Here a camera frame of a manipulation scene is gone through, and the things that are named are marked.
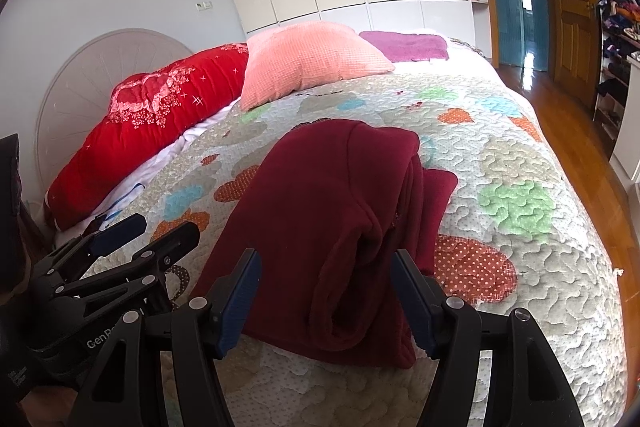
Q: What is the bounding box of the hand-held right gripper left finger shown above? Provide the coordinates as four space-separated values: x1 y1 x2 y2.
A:
67 248 263 427

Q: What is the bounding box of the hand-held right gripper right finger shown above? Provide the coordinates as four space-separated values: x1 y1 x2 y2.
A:
391 249 586 427

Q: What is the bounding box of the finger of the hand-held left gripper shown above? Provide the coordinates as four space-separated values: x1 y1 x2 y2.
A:
52 221 201 308
47 213 148 280

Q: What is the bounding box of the dark red fleece sweater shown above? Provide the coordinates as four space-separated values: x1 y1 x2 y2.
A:
190 118 460 370

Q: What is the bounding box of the white shelf rack with clothes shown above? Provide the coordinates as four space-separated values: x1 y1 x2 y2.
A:
592 0 640 142

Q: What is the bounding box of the white bed sheet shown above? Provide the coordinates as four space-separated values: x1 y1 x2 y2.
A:
55 99 241 248

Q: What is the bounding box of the red floral comforter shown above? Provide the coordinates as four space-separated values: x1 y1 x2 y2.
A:
45 43 250 232

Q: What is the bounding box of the round white headboard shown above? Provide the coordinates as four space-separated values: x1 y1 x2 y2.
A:
35 28 195 202

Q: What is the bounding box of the heart patterned quilt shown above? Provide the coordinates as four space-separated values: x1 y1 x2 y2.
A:
80 38 628 427

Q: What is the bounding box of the pink pillow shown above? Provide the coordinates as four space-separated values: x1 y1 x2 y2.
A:
239 21 396 112

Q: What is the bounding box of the purple cloth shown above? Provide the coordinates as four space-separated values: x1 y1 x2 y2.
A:
359 30 448 62

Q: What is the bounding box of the wooden door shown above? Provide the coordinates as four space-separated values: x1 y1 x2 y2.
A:
537 0 601 110

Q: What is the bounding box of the blue cable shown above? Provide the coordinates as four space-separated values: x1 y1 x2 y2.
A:
97 184 141 228

